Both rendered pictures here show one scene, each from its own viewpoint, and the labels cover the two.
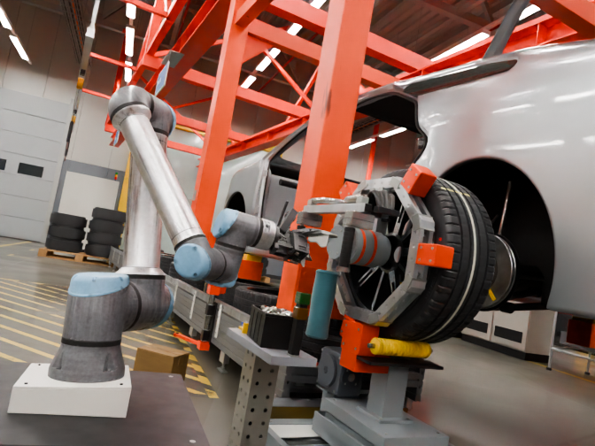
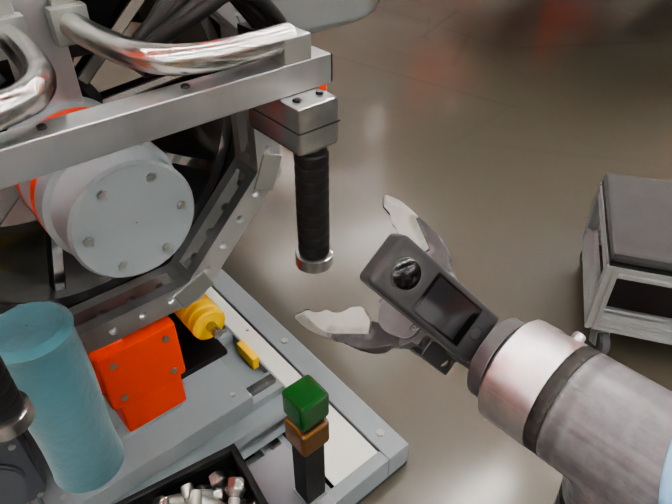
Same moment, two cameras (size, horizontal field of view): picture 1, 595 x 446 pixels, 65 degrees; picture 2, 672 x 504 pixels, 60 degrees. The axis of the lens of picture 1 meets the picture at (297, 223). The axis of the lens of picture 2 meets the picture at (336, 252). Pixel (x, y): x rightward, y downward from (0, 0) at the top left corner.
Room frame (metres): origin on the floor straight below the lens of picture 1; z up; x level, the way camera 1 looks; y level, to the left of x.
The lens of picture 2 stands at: (1.63, 0.34, 1.18)
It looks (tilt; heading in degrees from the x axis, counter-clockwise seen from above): 38 degrees down; 257
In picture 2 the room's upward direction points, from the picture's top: straight up
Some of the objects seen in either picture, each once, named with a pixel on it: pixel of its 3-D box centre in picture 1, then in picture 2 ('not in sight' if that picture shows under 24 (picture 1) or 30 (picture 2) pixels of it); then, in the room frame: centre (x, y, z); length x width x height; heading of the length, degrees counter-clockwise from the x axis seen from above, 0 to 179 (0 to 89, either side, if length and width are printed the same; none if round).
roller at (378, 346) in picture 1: (401, 348); (174, 286); (1.73, -0.45, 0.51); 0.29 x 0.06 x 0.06; 117
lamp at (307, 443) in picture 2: (300, 313); (307, 429); (1.57, -0.06, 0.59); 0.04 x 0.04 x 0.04; 27
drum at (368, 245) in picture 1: (359, 246); (94, 180); (1.76, -0.24, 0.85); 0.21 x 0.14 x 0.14; 117
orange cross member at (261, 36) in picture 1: (364, 88); not in sight; (4.54, -0.42, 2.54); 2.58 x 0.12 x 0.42; 117
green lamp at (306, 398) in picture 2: (303, 298); (305, 402); (1.57, -0.06, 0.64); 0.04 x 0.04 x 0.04; 27
